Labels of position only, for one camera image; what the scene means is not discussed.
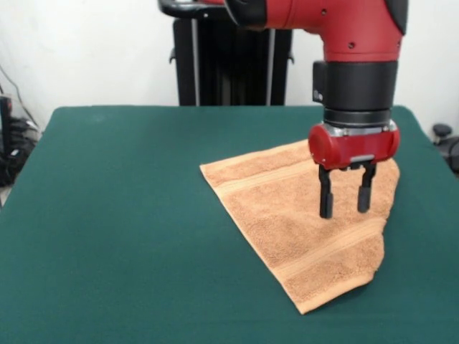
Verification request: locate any dark green table cloth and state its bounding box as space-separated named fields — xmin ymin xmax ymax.
xmin=0 ymin=105 xmax=459 ymax=344

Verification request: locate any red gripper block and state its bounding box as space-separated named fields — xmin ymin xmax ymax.
xmin=308 ymin=123 xmax=401 ymax=220

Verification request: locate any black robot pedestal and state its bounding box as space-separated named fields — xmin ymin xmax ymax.
xmin=168 ymin=17 xmax=294 ymax=107

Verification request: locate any upright black device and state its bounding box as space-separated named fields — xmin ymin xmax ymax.
xmin=0 ymin=95 xmax=14 ymax=161

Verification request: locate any black cable pile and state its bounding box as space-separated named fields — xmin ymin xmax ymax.
xmin=0 ymin=116 xmax=40 ymax=187

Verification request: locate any tan terry towel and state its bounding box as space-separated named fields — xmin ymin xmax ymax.
xmin=199 ymin=138 xmax=402 ymax=316

